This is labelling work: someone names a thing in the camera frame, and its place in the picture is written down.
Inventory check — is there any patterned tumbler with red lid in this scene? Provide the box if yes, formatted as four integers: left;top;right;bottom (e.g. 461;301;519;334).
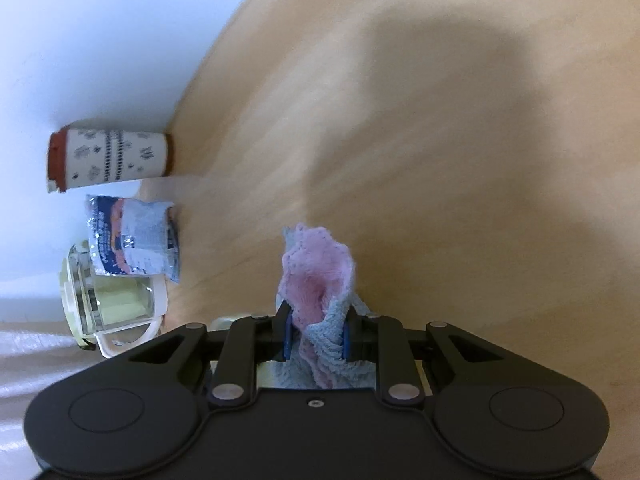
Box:
46;127;176;195

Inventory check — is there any blue and white snack packet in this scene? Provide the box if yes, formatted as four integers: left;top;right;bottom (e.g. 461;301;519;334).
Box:
84;194;181;285

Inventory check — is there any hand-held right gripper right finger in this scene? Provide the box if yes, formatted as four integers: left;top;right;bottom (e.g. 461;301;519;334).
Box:
341;307;521;403

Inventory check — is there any blue and pink cleaning cloth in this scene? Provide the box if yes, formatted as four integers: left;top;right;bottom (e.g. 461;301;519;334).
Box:
260;222;381;392

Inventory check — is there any glass kettle with cream handle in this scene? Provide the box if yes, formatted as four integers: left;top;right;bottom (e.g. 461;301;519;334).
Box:
59;242;168;358

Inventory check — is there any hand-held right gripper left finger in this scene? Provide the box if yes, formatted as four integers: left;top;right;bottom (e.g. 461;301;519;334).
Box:
115;300;293;403

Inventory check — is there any white wrinkled sheet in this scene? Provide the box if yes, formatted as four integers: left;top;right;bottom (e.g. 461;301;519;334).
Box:
0;305;116;480

